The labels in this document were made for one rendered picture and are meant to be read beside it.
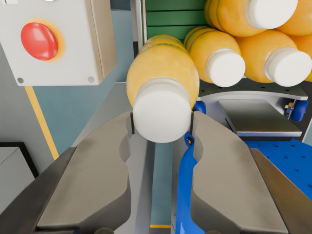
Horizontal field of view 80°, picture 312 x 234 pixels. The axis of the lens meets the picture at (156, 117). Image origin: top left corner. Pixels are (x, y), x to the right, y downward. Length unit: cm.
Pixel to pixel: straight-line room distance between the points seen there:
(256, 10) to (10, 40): 25
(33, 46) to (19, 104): 163
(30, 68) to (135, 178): 43
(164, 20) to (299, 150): 35
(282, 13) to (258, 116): 20
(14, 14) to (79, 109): 139
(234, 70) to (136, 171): 47
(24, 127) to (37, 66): 172
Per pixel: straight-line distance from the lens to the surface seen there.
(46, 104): 172
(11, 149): 201
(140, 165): 63
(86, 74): 23
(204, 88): 42
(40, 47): 23
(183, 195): 29
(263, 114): 40
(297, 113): 45
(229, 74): 23
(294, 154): 42
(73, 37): 23
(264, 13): 23
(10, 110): 194
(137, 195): 56
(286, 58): 25
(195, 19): 41
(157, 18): 41
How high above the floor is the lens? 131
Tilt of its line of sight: 61 degrees down
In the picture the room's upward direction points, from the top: 175 degrees counter-clockwise
